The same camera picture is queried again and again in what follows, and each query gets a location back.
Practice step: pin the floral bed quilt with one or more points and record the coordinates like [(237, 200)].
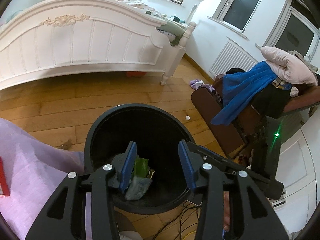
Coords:
[(139, 4)]

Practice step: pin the green snack wrapper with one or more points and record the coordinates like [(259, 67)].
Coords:
[(141, 167)]

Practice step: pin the red milk carton box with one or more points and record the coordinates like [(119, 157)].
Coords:
[(5, 192)]

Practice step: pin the blue towel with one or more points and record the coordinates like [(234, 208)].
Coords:
[(238, 90)]

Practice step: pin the pink jacket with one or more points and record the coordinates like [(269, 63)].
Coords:
[(288, 67)]

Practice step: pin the dark window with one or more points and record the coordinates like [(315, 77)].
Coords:
[(236, 14)]

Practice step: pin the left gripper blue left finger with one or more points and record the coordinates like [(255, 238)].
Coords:
[(63, 215)]

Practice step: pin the white radiator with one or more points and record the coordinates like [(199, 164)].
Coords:
[(232, 56)]

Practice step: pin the purple tablecloth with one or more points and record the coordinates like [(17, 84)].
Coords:
[(33, 170)]

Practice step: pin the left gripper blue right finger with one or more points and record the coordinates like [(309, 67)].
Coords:
[(251, 214)]

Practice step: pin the brown chair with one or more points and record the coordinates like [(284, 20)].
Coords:
[(233, 126)]

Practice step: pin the black round trash bin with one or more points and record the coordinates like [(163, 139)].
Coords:
[(157, 134)]

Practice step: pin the person's right hand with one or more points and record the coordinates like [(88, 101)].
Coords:
[(226, 211)]

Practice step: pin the white bed frame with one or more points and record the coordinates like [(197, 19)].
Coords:
[(65, 37)]

